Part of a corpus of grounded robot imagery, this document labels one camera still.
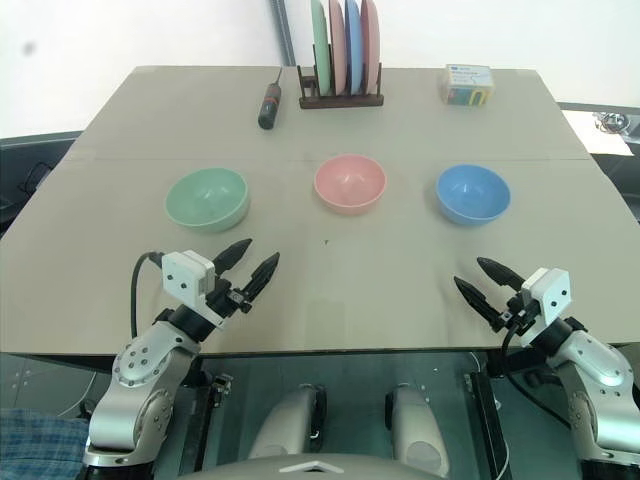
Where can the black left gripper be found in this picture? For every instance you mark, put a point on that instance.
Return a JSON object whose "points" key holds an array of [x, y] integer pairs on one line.
{"points": [[231, 297]]}

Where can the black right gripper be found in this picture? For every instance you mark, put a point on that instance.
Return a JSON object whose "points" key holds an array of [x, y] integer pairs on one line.
{"points": [[515, 312]]}

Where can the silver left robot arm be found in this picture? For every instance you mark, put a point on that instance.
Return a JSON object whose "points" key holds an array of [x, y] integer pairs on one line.
{"points": [[137, 367]]}

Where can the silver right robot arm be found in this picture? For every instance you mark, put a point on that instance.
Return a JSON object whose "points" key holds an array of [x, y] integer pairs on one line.
{"points": [[595, 365]]}

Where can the green bowl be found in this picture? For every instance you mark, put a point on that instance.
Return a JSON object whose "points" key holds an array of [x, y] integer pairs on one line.
{"points": [[207, 200]]}

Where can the blue bowl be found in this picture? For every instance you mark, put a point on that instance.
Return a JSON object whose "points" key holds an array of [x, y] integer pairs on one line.
{"points": [[472, 195]]}

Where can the pink bowl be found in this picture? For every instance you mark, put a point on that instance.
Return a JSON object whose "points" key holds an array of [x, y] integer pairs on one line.
{"points": [[350, 185]]}

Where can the silver right robot leg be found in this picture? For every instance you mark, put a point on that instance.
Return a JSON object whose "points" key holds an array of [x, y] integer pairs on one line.
{"points": [[417, 430]]}

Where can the silver robot leg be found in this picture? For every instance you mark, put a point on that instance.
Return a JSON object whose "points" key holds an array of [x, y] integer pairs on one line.
{"points": [[417, 430], [285, 425]]}

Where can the black screwdriver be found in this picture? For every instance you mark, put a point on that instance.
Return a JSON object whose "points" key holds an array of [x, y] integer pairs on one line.
{"points": [[270, 105]]}

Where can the silver left robot leg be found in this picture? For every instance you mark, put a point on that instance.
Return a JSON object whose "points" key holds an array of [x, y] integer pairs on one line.
{"points": [[285, 425]]}

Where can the dark wooden plate rack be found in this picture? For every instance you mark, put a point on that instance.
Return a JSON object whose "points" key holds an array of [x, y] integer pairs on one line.
{"points": [[340, 100]]}

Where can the small printed card box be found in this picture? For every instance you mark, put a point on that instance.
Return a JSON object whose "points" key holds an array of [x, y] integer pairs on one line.
{"points": [[468, 85]]}

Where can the grey robot torso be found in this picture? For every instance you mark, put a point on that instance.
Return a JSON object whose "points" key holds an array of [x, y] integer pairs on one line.
{"points": [[310, 467]]}

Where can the green plate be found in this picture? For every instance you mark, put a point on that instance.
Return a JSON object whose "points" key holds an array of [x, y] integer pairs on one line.
{"points": [[320, 45]]}

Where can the black side table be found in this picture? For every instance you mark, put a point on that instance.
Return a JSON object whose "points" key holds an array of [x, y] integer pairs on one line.
{"points": [[35, 170]]}

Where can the pink plate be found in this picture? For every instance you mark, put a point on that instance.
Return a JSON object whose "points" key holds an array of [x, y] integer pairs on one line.
{"points": [[336, 45], [370, 45]]}

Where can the blue plate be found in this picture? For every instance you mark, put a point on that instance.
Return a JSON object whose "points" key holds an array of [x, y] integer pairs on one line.
{"points": [[353, 45]]}

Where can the blue plaid cloth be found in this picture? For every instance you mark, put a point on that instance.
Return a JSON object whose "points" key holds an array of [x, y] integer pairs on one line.
{"points": [[40, 445]]}

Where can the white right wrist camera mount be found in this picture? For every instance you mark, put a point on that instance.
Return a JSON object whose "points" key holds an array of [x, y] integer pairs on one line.
{"points": [[550, 292]]}

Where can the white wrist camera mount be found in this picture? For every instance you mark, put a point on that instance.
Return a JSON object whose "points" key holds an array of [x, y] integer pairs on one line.
{"points": [[550, 292], [182, 275]]}

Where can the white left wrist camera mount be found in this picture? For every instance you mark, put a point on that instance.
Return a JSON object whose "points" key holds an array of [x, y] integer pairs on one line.
{"points": [[182, 275]]}

